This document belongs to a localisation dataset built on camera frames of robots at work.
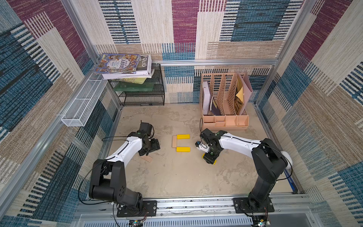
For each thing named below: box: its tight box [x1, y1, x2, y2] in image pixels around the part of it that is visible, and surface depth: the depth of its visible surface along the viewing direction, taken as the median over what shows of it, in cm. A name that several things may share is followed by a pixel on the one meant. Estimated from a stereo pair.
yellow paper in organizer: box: [235, 86, 244, 104], surface depth 93 cm
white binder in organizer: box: [202, 81, 211, 115], surface depth 104 cm
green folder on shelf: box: [113, 81, 155, 92], surface depth 96 cm
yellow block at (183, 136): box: [176, 134, 191, 140], surface depth 102 cm
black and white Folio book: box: [101, 54, 155, 80], surface depth 83 cm
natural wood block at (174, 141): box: [172, 135, 177, 149], surface depth 99 cm
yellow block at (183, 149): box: [176, 146, 191, 153], surface depth 96 cm
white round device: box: [280, 150, 294, 170], surface depth 89 cm
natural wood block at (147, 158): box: [140, 155, 153, 163], surface depth 93 cm
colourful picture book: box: [93, 53, 141, 74], surface depth 83 cm
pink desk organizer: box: [200, 71, 253, 131], surface depth 105 cm
